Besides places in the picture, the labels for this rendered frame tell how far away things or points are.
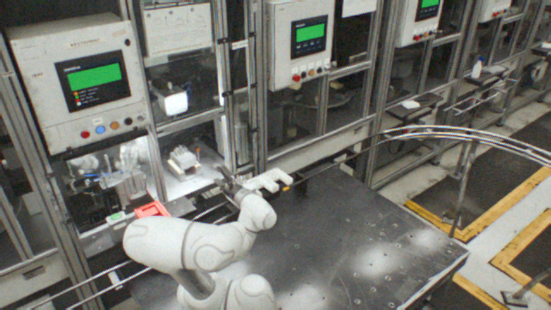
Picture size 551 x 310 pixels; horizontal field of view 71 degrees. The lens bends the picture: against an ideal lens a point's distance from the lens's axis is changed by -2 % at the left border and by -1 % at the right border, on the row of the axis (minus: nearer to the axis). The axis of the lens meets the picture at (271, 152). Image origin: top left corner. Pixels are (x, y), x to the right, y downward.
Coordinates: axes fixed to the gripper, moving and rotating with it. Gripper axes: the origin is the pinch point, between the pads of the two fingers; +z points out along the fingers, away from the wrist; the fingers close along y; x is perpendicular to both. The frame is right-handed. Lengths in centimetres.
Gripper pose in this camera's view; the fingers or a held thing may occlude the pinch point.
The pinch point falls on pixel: (218, 174)
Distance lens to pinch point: 188.0
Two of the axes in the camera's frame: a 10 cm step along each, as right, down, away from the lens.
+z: -6.0, -4.3, 6.7
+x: -8.0, 3.3, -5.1
